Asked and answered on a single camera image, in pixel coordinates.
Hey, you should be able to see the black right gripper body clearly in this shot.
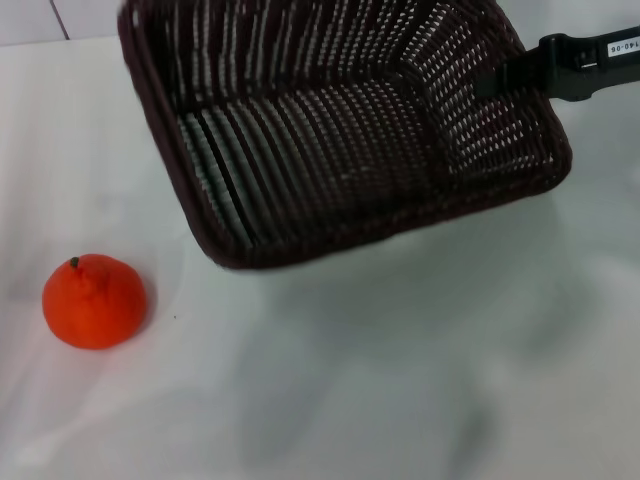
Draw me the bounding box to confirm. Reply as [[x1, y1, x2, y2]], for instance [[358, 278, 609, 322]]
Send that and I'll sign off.
[[501, 23, 640, 103]]

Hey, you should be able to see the dark brown woven basket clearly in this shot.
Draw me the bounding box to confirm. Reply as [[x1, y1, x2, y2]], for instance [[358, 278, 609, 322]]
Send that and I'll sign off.
[[117, 0, 573, 272]]

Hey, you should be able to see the orange mandarin fruit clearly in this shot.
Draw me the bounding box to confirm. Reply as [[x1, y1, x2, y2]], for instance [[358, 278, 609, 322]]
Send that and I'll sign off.
[[41, 253, 148, 351]]

